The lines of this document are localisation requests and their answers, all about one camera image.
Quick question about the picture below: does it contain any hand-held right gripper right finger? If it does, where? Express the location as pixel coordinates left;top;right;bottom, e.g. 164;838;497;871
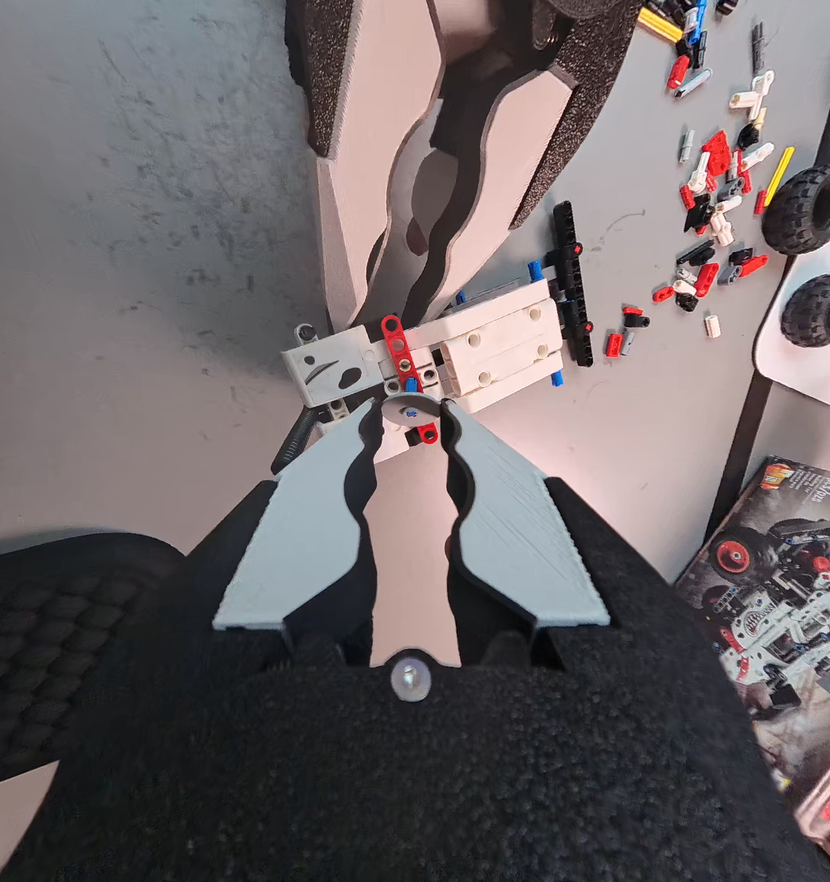
439;398;611;666

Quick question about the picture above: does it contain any yellow toy axle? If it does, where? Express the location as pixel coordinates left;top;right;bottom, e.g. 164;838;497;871
763;146;796;208
637;7;685;44

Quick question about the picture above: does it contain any white black toy truck chassis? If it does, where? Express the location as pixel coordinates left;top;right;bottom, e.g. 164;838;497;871
270;200;595;476

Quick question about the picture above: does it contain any grey round toy disc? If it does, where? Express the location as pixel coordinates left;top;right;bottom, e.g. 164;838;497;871
381;393;438;423

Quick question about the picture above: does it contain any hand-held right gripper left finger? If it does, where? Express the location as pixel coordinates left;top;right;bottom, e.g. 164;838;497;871
213;398;388;666

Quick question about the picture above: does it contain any pile of blue black pins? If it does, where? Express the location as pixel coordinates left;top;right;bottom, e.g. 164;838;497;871
639;0;736;97

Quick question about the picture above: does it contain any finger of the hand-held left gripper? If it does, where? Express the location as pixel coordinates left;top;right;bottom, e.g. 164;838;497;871
401;72;581;326
315;0;448;329

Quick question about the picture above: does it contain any printed toy truck box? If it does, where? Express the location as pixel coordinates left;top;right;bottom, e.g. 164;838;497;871
673;455;830;845

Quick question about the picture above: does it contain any black toy tyre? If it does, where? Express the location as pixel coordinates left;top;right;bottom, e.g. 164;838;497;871
762;164;830;256
780;273;830;347

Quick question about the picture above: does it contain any grey desk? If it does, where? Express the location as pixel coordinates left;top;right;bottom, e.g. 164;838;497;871
0;0;830;882

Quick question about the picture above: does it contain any pile of red white parts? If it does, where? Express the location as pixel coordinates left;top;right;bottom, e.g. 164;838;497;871
604;21;798;359

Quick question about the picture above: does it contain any white book stand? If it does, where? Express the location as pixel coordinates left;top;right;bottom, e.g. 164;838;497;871
753;124;830;406

